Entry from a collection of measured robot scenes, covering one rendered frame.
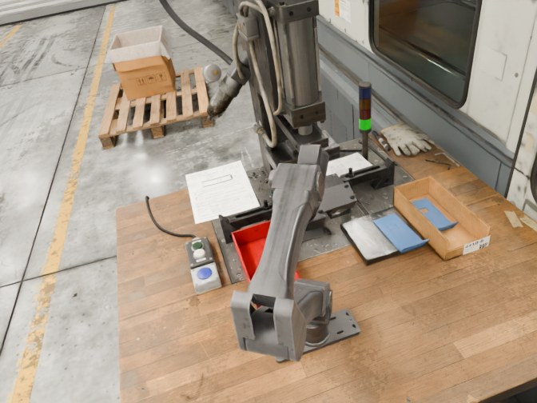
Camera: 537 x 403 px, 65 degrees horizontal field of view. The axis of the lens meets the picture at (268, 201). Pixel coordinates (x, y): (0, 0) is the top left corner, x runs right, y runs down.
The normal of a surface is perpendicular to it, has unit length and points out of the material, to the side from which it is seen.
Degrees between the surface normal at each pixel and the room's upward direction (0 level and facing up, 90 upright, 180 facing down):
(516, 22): 90
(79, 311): 0
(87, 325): 0
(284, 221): 20
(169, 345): 0
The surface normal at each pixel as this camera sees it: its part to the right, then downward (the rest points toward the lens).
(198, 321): -0.14, -0.78
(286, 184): -0.23, -0.52
